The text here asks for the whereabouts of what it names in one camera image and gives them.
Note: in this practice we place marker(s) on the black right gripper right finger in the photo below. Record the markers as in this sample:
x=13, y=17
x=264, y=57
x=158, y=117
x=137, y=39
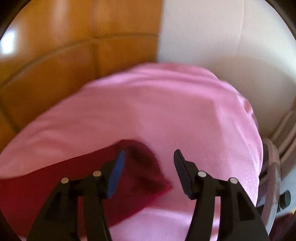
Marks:
x=239, y=219

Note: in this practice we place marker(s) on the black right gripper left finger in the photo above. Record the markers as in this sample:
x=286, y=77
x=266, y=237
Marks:
x=75, y=204

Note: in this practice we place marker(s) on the dark red small garment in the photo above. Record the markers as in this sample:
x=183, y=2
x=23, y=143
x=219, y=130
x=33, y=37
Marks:
x=142, y=182

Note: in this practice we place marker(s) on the pink bed sheet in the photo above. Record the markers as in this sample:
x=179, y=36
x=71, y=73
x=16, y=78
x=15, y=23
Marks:
x=165, y=107

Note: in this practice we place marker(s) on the wooden wardrobe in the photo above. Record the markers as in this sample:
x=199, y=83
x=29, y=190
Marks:
x=50, y=49

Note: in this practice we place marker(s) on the grey metal chair frame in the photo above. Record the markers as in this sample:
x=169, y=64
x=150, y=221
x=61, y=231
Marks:
x=276, y=196

